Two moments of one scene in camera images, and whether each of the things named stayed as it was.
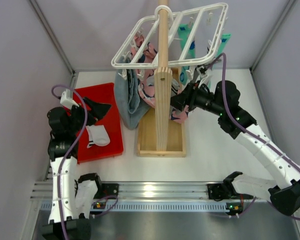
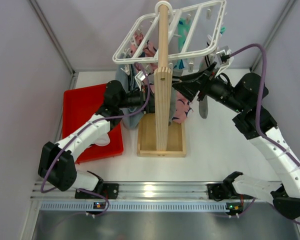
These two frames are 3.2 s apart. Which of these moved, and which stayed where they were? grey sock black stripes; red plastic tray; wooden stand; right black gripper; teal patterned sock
Moved: teal patterned sock; grey sock black stripes; right black gripper
Stayed: wooden stand; red plastic tray
